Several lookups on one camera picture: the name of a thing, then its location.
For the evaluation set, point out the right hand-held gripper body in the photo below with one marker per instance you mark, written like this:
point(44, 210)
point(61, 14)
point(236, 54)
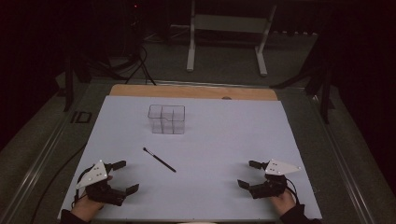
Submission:
point(270, 188)

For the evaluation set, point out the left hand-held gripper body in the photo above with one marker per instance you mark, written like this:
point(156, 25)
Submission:
point(104, 191)

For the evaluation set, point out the person's right hand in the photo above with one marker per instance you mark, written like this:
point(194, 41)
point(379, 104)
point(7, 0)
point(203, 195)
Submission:
point(284, 202)

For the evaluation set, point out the person's left hand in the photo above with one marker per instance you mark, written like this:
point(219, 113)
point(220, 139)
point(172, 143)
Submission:
point(83, 209)

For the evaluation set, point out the white table mat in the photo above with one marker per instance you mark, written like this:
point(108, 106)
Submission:
point(218, 140)

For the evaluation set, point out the clear plastic organizer box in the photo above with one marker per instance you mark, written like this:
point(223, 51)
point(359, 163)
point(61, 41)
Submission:
point(167, 119)

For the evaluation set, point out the black tripod stand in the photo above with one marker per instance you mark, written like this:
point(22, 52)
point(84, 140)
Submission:
point(323, 90)

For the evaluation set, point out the white metal stand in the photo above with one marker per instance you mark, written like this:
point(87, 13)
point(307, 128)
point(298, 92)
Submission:
point(229, 24)

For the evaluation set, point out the black rectangular floor frame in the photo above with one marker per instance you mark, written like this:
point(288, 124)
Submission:
point(81, 117)

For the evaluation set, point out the metal floor rail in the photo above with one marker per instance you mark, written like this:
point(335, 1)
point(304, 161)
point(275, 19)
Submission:
point(31, 174)
point(345, 161)

